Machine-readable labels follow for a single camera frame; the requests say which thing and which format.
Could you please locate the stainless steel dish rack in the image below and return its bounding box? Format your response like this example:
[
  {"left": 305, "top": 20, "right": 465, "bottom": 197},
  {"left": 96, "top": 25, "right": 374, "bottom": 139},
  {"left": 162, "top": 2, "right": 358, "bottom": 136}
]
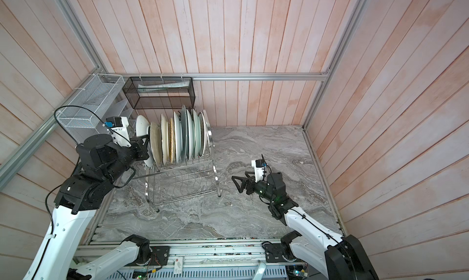
[{"left": 132, "top": 109, "right": 222, "bottom": 207}]

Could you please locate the yellow woven coaster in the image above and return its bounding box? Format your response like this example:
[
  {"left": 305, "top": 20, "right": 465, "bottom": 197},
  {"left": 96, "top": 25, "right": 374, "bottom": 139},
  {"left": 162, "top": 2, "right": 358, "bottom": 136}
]
[{"left": 168, "top": 118, "right": 175, "bottom": 164}]

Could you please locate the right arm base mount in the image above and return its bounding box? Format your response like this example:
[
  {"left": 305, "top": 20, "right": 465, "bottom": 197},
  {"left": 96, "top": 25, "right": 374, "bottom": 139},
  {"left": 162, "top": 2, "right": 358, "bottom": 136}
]
[{"left": 261, "top": 241, "right": 295, "bottom": 263}]

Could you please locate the cream floral plate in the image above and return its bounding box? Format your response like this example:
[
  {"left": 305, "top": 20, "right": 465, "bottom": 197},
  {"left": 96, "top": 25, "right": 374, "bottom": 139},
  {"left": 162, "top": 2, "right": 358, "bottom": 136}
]
[{"left": 161, "top": 115, "right": 169, "bottom": 165}]

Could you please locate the black round plate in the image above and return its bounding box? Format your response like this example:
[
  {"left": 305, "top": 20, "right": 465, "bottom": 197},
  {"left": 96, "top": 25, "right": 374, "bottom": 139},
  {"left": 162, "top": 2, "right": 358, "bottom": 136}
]
[{"left": 150, "top": 122, "right": 162, "bottom": 167}]

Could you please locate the white green clover plate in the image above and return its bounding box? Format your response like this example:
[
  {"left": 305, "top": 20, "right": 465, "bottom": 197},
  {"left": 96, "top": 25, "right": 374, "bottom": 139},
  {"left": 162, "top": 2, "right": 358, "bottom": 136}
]
[{"left": 192, "top": 109, "right": 202, "bottom": 158}]

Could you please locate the light blue flower plate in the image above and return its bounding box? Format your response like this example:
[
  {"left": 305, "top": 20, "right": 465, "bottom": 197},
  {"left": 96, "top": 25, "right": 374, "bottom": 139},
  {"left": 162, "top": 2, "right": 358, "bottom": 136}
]
[{"left": 198, "top": 111, "right": 207, "bottom": 157}]

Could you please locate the aluminium front rail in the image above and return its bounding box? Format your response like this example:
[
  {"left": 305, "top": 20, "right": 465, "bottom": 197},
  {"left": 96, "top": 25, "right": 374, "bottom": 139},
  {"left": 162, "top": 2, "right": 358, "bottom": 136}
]
[{"left": 80, "top": 235, "right": 303, "bottom": 279}]

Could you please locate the orange sunburst plate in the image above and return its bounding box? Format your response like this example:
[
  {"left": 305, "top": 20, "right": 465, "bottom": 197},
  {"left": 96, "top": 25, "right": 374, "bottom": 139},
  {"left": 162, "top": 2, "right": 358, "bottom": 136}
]
[
  {"left": 173, "top": 111, "right": 183, "bottom": 163},
  {"left": 202, "top": 110, "right": 210, "bottom": 155}
]

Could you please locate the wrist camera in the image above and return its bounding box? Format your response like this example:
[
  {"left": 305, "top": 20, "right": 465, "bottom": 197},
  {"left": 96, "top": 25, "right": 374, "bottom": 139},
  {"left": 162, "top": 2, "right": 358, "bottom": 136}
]
[
  {"left": 105, "top": 116, "right": 131, "bottom": 148},
  {"left": 251, "top": 159, "right": 267, "bottom": 182}
]

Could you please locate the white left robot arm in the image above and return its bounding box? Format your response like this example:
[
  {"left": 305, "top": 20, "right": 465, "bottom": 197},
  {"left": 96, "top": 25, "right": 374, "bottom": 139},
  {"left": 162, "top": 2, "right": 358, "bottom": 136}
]
[{"left": 24, "top": 134, "right": 151, "bottom": 280}]

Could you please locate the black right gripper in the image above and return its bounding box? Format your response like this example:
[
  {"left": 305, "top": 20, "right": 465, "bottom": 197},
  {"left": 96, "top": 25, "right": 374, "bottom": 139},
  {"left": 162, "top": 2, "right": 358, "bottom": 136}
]
[{"left": 233, "top": 170, "right": 276, "bottom": 204}]

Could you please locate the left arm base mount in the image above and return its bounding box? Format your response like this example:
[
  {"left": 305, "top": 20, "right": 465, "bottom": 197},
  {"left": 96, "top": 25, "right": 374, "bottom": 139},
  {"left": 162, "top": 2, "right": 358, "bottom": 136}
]
[{"left": 127, "top": 246, "right": 170, "bottom": 267}]

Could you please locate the large teal plate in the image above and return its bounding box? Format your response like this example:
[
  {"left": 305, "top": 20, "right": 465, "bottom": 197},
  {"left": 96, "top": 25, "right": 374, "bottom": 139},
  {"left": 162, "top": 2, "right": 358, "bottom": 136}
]
[{"left": 180, "top": 105, "right": 191, "bottom": 161}]

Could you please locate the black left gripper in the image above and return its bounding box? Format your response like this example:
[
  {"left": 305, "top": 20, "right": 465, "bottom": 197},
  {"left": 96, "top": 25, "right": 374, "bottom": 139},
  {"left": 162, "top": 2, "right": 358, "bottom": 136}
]
[{"left": 103, "top": 134, "right": 151, "bottom": 183}]

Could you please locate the black mesh wall basket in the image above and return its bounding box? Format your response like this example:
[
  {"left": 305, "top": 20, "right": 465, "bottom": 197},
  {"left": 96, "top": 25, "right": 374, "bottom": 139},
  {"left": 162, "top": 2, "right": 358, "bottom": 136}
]
[{"left": 123, "top": 76, "right": 195, "bottom": 110}]

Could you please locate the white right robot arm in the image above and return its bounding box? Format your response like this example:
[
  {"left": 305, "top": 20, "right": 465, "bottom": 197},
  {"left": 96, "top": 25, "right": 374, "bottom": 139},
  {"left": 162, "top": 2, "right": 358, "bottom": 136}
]
[{"left": 232, "top": 171, "right": 379, "bottom": 280}]

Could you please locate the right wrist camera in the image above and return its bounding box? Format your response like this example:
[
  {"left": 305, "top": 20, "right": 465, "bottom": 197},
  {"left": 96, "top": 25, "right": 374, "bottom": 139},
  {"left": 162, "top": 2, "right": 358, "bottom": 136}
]
[{"left": 251, "top": 159, "right": 267, "bottom": 182}]

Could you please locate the white wire mesh shelf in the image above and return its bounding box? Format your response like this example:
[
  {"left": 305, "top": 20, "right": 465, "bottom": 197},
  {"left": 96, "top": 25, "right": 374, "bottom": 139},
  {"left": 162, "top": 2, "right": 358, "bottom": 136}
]
[{"left": 56, "top": 74, "right": 133, "bottom": 143}]

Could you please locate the green rim lettered plate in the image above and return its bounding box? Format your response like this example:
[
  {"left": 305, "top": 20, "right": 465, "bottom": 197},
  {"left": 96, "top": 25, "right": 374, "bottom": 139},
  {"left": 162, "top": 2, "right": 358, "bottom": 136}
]
[{"left": 136, "top": 115, "right": 155, "bottom": 168}]

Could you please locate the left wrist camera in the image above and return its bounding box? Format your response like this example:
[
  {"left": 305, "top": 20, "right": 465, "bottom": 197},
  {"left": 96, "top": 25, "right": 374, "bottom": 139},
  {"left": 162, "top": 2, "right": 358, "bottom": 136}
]
[{"left": 105, "top": 116, "right": 131, "bottom": 148}]

